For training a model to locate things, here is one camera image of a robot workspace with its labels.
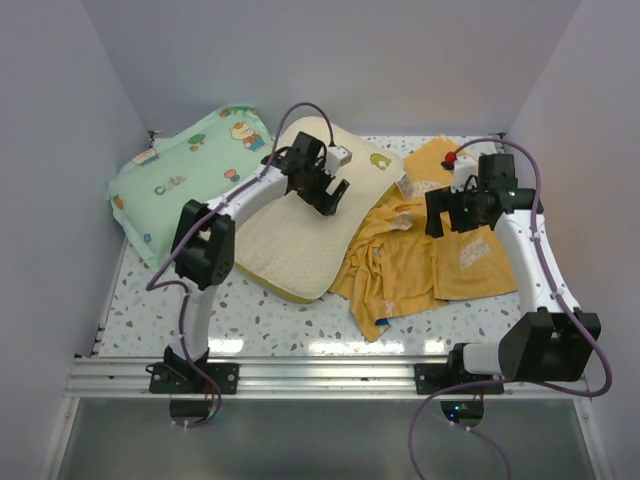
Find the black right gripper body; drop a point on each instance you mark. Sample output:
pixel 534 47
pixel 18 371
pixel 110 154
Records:
pixel 469 200

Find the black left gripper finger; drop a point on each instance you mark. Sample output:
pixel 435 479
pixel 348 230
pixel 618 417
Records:
pixel 340 189
pixel 324 205

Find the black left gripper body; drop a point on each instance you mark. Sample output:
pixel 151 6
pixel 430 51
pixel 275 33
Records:
pixel 315 184

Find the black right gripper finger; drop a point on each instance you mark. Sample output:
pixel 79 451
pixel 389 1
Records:
pixel 435 205
pixel 457 219

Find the cream quilted pillow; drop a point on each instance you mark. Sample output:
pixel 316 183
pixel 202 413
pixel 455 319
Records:
pixel 296 251

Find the orange mickey mouse pillowcase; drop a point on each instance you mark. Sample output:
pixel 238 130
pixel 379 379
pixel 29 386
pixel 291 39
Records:
pixel 393 269

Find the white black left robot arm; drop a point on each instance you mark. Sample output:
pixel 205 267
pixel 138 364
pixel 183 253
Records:
pixel 203 251

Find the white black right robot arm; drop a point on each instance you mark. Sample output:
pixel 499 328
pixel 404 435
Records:
pixel 552 341

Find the green cartoon bear pillow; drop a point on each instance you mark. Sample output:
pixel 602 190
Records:
pixel 200 163

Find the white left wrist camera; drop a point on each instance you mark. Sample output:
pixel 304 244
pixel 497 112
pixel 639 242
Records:
pixel 336 157

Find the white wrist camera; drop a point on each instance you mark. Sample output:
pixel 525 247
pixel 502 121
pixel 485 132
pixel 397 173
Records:
pixel 336 157
pixel 463 168

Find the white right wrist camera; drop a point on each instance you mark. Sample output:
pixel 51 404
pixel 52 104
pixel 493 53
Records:
pixel 463 168

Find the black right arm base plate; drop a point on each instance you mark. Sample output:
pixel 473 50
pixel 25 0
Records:
pixel 432 377

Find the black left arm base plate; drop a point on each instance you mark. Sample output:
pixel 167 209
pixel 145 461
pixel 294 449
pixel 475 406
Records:
pixel 220 381

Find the aluminium mounting rail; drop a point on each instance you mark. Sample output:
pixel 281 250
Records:
pixel 282 378

